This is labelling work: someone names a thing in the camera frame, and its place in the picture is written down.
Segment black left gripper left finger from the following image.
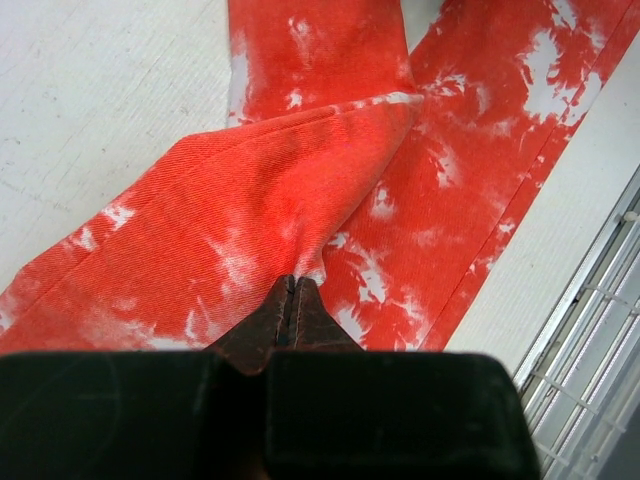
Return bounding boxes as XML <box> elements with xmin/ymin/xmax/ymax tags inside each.
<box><xmin>1</xmin><ymin>275</ymin><xmax>295</xmax><ymax>479</ymax></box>

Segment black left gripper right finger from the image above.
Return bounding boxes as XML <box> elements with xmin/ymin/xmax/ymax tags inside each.
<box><xmin>264</xmin><ymin>278</ymin><xmax>541</xmax><ymax>479</ymax></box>

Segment orange white tie-dye trousers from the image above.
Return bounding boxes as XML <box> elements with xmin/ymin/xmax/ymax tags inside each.
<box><xmin>1</xmin><ymin>1</ymin><xmax>639</xmax><ymax>353</ymax></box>

